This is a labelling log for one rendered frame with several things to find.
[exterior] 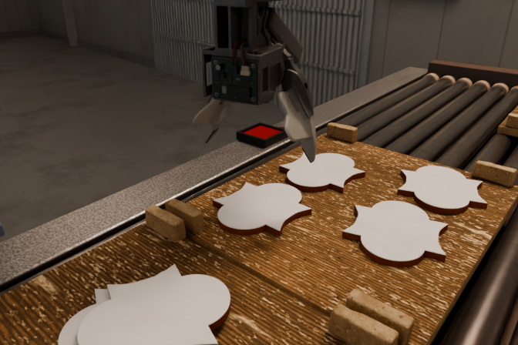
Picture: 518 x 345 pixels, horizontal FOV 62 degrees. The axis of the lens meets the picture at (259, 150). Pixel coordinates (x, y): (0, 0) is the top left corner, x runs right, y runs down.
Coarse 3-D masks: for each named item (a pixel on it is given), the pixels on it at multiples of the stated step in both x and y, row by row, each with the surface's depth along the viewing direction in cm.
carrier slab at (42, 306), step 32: (96, 256) 49; (128, 256) 49; (160, 256) 49; (192, 256) 49; (32, 288) 44; (64, 288) 44; (96, 288) 44; (256, 288) 44; (0, 320) 40; (32, 320) 40; (64, 320) 40; (256, 320) 40; (288, 320) 40; (320, 320) 40
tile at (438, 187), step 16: (416, 176) 66; (432, 176) 66; (448, 176) 66; (464, 176) 66; (400, 192) 62; (416, 192) 61; (432, 192) 61; (448, 192) 61; (464, 192) 61; (432, 208) 58; (448, 208) 57; (464, 208) 58
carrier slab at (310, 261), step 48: (336, 144) 80; (336, 192) 63; (384, 192) 63; (480, 192) 63; (192, 240) 53; (240, 240) 52; (288, 240) 52; (336, 240) 52; (480, 240) 52; (288, 288) 44; (336, 288) 44; (384, 288) 44; (432, 288) 44; (432, 336) 39
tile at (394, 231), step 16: (368, 208) 57; (384, 208) 57; (400, 208) 57; (416, 208) 57; (368, 224) 53; (384, 224) 53; (400, 224) 53; (416, 224) 53; (432, 224) 53; (448, 224) 54; (368, 240) 50; (384, 240) 50; (400, 240) 50; (416, 240) 50; (432, 240) 50; (368, 256) 49; (384, 256) 48; (400, 256) 48; (416, 256) 48; (432, 256) 49
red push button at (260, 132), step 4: (256, 128) 90; (260, 128) 90; (264, 128) 90; (268, 128) 90; (244, 132) 87; (248, 132) 87; (252, 132) 87; (256, 132) 87; (260, 132) 87; (264, 132) 87; (268, 132) 87; (272, 132) 87; (276, 132) 87; (260, 136) 85; (264, 136) 85; (268, 136) 85
